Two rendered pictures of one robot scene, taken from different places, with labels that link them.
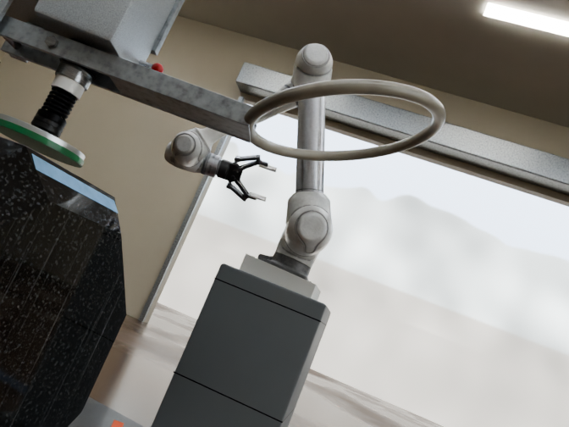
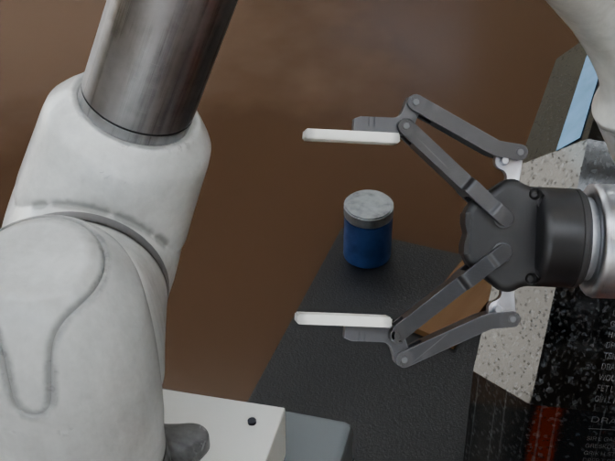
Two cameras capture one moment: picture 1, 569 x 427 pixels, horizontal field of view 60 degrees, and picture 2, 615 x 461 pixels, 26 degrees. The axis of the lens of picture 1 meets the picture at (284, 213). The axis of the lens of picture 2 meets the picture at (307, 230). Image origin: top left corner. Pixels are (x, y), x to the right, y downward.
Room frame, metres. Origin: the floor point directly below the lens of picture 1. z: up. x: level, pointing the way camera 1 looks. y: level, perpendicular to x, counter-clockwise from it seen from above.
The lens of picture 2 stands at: (2.65, 0.12, 1.78)
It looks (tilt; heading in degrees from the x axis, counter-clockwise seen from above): 39 degrees down; 182
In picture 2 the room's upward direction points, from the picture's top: straight up
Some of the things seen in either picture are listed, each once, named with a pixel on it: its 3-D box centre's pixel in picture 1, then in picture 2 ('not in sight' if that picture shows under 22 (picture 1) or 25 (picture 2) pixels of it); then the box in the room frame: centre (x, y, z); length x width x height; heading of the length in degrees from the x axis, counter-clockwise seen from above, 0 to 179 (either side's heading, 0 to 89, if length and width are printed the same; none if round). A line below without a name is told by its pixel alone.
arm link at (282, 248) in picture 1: (304, 235); (58, 349); (1.89, -0.10, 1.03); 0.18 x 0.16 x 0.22; 0
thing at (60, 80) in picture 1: (68, 86); not in sight; (1.17, 0.61, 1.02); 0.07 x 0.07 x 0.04
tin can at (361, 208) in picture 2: not in sight; (368, 229); (0.56, 0.18, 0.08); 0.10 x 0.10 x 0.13
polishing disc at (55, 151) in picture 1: (40, 140); not in sight; (1.17, 0.61, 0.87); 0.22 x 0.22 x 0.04
